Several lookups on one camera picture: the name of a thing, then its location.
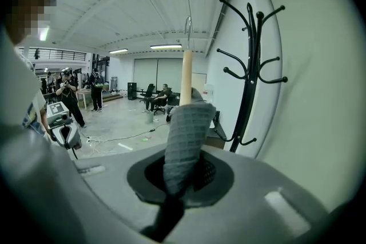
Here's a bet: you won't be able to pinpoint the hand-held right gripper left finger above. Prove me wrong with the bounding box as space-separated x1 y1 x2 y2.
144 154 167 191

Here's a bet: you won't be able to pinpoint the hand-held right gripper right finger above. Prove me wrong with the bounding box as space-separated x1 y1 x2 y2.
193 150 217 191

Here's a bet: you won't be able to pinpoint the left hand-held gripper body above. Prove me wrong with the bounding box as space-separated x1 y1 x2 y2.
45 102 82 151

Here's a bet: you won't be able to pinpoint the grey waffle garment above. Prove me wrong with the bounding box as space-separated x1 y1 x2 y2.
162 87 217 201

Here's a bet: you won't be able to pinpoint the wooden hanger with metal hook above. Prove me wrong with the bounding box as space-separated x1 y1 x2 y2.
179 16 196 107

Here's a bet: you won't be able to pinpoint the black metal coat rack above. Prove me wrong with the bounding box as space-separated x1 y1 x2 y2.
216 0 288 154

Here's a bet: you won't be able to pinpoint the person's left forearm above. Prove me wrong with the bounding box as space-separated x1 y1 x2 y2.
39 107 51 137

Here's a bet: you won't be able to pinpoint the white table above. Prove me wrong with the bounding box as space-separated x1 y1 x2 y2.
75 87 93 110

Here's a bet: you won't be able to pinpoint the person's white shirt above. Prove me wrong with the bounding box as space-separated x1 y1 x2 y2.
0 26 149 244

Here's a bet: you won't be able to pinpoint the balcony railing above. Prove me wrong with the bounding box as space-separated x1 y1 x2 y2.
18 47 87 61

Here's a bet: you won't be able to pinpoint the black office chair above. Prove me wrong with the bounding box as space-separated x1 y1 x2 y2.
153 87 174 115
139 83 156 103

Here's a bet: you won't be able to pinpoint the white water dispenser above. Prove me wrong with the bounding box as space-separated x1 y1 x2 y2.
203 83 215 104

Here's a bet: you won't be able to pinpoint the black cabinet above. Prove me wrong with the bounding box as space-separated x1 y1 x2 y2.
126 81 138 101

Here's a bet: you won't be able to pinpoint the whiteboard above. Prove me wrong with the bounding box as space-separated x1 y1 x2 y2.
191 72 208 94

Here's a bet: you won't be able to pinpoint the grey window blinds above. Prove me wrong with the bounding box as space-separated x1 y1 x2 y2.
133 58 184 94

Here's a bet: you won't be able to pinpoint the black floor cable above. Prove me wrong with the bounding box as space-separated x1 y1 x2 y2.
85 122 170 144

